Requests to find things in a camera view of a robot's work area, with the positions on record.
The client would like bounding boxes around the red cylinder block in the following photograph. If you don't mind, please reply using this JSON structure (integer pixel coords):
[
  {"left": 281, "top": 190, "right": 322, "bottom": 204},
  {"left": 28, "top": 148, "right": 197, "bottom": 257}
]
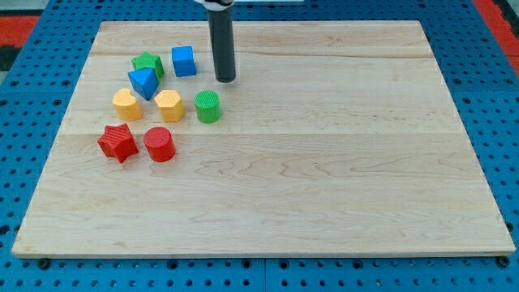
[{"left": 144, "top": 127, "right": 176, "bottom": 162}]

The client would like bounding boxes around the yellow heart block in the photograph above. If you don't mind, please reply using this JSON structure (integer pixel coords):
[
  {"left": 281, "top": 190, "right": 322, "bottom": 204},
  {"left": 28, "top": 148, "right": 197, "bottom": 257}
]
[{"left": 112, "top": 88, "right": 143, "bottom": 121}]

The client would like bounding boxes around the blue cube block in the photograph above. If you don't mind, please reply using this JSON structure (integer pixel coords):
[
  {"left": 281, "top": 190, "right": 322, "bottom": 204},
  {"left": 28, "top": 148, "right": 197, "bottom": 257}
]
[{"left": 171, "top": 45, "right": 196, "bottom": 77}]

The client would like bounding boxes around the green cylinder block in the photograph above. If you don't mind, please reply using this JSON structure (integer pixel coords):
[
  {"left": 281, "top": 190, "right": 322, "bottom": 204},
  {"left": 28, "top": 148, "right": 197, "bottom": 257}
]
[{"left": 194, "top": 90, "right": 221, "bottom": 123}]

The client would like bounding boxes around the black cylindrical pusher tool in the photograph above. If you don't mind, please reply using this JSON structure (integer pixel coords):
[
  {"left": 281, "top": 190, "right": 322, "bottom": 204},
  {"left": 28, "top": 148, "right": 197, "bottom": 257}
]
[{"left": 206, "top": 6, "right": 236, "bottom": 83}]

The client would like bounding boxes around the blue triangle block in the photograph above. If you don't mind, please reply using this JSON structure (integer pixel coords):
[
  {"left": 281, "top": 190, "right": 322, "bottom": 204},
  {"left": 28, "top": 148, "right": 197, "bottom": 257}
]
[{"left": 127, "top": 68, "right": 159, "bottom": 101}]

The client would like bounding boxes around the green star block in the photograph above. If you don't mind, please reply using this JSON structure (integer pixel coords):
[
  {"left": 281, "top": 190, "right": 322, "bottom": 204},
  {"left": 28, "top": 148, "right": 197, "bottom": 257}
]
[{"left": 131, "top": 51, "right": 165, "bottom": 81}]

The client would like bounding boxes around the red star block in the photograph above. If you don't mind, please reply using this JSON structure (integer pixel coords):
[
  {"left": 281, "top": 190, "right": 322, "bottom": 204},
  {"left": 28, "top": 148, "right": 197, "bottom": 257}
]
[{"left": 97, "top": 123, "right": 139, "bottom": 163}]

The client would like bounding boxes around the yellow hexagon block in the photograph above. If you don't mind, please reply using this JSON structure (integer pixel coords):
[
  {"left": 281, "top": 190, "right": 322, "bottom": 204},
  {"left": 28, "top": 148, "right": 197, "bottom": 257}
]
[{"left": 155, "top": 90, "right": 185, "bottom": 122}]

